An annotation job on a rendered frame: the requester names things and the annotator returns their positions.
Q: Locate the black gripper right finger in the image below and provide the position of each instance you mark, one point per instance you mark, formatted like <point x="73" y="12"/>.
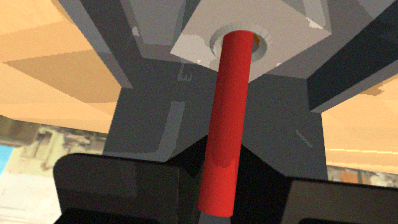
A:
<point x="265" y="196"/>

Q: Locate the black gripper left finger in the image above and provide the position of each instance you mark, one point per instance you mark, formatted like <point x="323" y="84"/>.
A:
<point x="166" y="191"/>

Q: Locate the red peg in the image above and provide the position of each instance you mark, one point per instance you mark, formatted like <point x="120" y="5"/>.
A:
<point x="219" y="179"/>

